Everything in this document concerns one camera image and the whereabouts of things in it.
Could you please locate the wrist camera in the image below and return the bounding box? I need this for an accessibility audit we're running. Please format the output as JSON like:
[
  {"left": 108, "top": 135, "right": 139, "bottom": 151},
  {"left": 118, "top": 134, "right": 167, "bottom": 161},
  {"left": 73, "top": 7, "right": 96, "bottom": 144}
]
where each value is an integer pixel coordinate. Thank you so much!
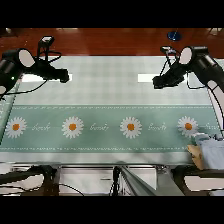
[
  {"left": 159, "top": 45, "right": 180, "bottom": 68},
  {"left": 35, "top": 35, "right": 63, "bottom": 64}
]

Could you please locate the light blue shirt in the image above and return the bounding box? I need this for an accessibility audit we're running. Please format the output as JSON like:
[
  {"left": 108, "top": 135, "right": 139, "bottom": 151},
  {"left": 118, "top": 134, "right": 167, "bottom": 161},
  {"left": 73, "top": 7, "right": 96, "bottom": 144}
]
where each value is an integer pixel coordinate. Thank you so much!
[{"left": 191, "top": 132, "right": 224, "bottom": 171}]

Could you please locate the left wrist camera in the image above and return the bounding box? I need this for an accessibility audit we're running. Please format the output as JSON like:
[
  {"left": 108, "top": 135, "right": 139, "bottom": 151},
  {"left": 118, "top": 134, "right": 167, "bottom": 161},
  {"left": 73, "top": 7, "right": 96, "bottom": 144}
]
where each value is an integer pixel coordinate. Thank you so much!
[{"left": 35, "top": 35, "right": 63, "bottom": 64}]

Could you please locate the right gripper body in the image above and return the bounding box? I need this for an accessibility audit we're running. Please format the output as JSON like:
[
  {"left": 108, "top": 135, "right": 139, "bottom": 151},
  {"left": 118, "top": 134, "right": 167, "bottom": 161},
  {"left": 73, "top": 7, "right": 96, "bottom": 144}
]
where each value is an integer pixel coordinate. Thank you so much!
[{"left": 151, "top": 64, "right": 187, "bottom": 90}]

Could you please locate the blue round object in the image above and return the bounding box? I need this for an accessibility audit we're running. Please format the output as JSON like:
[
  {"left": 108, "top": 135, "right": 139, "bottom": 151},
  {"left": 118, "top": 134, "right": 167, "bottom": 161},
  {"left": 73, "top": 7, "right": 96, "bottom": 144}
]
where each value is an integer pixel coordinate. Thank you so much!
[{"left": 167, "top": 30, "right": 183, "bottom": 42}]

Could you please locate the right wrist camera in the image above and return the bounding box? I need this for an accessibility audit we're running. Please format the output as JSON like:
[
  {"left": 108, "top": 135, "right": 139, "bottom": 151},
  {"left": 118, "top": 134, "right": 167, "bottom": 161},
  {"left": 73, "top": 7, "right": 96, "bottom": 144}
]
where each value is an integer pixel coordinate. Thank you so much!
[{"left": 159, "top": 45, "right": 180, "bottom": 68}]

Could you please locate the tan garment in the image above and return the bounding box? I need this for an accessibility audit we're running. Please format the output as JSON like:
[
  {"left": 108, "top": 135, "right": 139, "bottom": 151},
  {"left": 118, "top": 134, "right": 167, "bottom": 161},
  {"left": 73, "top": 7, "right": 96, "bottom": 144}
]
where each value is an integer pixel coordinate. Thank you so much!
[{"left": 186, "top": 144, "right": 206, "bottom": 171}]

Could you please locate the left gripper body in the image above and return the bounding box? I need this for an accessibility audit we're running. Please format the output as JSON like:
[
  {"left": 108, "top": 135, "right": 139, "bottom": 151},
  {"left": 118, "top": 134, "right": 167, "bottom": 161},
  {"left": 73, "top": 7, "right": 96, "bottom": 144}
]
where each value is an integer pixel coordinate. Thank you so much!
[{"left": 42, "top": 66, "right": 71, "bottom": 84}]

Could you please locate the black cable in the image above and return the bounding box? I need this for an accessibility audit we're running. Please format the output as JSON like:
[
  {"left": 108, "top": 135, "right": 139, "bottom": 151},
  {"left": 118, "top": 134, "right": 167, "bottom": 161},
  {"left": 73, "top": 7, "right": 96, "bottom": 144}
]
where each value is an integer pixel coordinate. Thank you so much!
[
  {"left": 109, "top": 165, "right": 123, "bottom": 197},
  {"left": 185, "top": 71, "right": 208, "bottom": 91},
  {"left": 2, "top": 78, "right": 48, "bottom": 98}
]

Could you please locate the silver frame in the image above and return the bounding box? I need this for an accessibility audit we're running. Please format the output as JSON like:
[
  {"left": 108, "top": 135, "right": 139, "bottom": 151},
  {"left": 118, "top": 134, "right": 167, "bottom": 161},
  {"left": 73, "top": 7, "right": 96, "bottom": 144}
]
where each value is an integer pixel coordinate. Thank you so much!
[{"left": 0, "top": 161, "right": 224, "bottom": 197}]

